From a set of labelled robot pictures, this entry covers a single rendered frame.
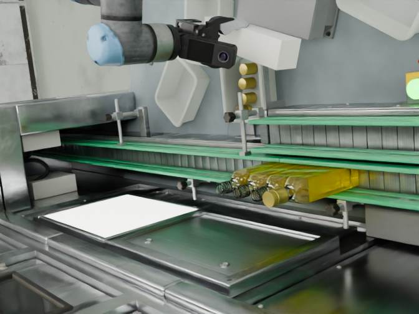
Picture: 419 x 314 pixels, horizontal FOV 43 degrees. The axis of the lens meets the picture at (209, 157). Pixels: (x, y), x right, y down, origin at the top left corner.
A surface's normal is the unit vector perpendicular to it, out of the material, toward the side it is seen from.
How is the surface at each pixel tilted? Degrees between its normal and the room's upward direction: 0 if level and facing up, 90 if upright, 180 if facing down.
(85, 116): 90
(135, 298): 90
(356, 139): 0
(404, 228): 0
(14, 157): 90
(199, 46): 33
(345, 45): 0
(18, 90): 90
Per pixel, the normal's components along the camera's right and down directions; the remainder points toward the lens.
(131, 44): 0.65, 0.29
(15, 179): 0.64, 0.06
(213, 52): -0.29, 0.36
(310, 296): -0.08, -0.99
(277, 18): -0.76, 0.18
